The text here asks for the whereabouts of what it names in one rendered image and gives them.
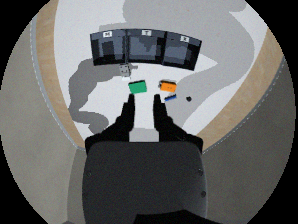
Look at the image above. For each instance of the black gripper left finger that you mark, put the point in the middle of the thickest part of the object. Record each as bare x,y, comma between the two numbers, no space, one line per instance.
118,131

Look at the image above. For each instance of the orange box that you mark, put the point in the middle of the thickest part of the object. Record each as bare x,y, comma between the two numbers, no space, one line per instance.
168,86

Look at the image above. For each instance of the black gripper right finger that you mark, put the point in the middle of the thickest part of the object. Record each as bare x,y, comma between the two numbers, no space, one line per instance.
169,130

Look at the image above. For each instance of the black rack of bins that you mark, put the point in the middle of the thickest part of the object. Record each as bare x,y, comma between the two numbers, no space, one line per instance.
144,46

